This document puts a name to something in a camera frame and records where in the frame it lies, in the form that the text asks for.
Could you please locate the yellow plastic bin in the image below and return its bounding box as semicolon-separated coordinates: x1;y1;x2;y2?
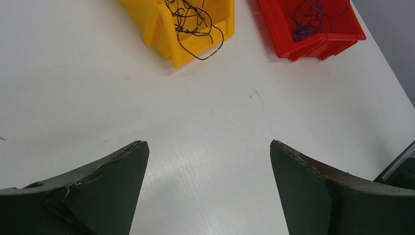
120;0;235;68

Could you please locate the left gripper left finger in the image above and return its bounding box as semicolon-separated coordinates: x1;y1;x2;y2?
0;141;150;235

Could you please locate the purple single wire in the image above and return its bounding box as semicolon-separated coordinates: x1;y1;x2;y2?
285;0;351;43

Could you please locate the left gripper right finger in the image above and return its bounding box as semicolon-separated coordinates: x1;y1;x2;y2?
270;140;415;235

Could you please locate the black striped single wire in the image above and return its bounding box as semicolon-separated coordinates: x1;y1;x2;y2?
163;0;225;61

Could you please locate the red plastic bin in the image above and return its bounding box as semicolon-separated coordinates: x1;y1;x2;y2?
258;0;366;62

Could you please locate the aluminium frame rail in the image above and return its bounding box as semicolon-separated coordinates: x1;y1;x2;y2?
374;141;415;184

